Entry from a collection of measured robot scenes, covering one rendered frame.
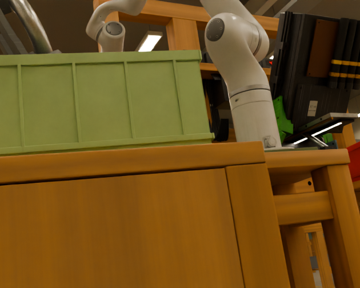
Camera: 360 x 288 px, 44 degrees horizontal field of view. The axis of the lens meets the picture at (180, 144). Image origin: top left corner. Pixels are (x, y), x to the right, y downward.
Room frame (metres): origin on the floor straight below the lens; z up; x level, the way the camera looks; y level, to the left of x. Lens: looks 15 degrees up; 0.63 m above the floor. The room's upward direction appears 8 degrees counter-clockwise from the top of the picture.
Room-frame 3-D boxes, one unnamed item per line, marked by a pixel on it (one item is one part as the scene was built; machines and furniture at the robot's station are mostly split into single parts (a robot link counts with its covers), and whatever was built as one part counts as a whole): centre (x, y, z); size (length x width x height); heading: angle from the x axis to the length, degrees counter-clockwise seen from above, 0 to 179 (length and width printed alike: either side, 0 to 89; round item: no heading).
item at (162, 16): (2.29, -0.35, 1.89); 1.50 x 0.09 x 0.09; 118
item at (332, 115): (1.97, -0.61, 1.11); 0.39 x 0.16 x 0.03; 28
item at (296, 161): (1.23, -0.22, 0.83); 0.32 x 0.32 x 0.04; 22
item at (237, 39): (1.19, -0.20, 1.17); 0.19 x 0.12 x 0.24; 140
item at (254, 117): (1.23, -0.22, 0.96); 0.19 x 0.19 x 0.18
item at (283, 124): (1.94, -0.45, 1.17); 0.13 x 0.12 x 0.20; 118
